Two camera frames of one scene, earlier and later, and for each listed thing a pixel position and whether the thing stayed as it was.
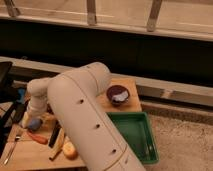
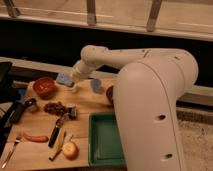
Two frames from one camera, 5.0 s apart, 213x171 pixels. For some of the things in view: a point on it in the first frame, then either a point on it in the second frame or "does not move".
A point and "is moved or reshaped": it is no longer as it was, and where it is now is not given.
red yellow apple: (69, 150) does not move
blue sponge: (35, 124) is moved or reshaped
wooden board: (40, 145) does not move
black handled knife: (55, 132) does not move
